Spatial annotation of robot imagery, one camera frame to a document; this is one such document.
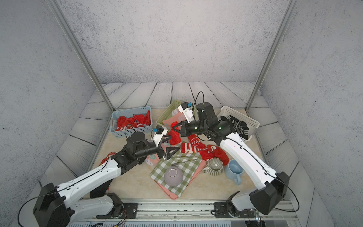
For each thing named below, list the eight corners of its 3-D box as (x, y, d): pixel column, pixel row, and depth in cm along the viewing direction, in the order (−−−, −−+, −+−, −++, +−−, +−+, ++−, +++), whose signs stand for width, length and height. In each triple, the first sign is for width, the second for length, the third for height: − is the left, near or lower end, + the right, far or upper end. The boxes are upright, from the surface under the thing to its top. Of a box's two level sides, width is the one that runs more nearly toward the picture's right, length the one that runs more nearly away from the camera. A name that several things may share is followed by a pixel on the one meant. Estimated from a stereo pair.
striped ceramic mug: (203, 177, 86) (204, 173, 81) (202, 162, 92) (203, 157, 87) (222, 177, 86) (224, 173, 81) (220, 161, 92) (221, 157, 87)
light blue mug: (221, 179, 85) (224, 174, 79) (226, 163, 92) (229, 158, 85) (237, 186, 83) (241, 181, 77) (240, 169, 89) (244, 164, 83)
